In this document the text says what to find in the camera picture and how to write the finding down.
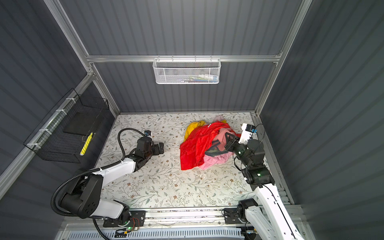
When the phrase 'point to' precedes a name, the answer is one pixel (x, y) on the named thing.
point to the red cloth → (198, 139)
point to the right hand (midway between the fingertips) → (228, 134)
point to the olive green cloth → (215, 151)
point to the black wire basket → (64, 133)
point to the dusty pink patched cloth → (221, 136)
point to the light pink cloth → (211, 161)
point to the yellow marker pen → (86, 144)
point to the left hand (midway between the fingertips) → (156, 144)
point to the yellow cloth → (195, 125)
